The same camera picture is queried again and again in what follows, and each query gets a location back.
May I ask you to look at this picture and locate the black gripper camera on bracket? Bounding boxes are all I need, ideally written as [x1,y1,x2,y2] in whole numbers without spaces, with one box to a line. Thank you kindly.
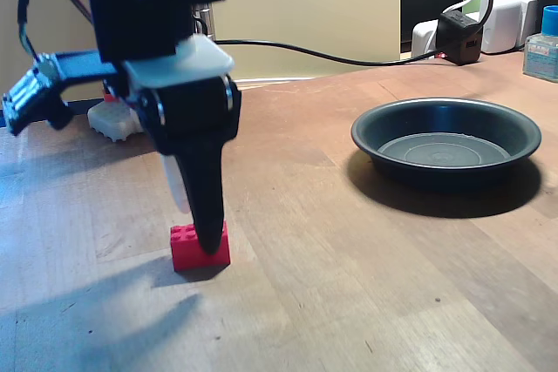
[2,51,128,137]

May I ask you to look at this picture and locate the long black cable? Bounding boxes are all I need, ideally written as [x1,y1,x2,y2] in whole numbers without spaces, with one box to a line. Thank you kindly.
[215,37,442,67]

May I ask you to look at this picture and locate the metal rack pole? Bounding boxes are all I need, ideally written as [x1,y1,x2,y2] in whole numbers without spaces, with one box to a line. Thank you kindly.
[191,0,218,38]

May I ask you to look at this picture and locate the white power strip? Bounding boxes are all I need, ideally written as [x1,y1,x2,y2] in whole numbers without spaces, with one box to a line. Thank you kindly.
[411,0,541,58]

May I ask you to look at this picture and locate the red lego block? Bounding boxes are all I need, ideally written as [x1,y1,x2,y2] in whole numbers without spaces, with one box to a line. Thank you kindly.
[169,220,232,273]

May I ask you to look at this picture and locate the black cube power adapter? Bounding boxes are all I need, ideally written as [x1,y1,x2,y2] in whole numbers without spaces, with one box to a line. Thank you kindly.
[437,10,484,67]

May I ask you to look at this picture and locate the clear bottle with blue cap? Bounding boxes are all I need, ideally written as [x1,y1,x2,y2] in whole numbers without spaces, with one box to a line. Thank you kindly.
[521,4,558,84]

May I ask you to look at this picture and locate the dark round metal pan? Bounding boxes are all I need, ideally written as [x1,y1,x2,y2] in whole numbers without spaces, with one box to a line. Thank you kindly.
[350,97,543,193]

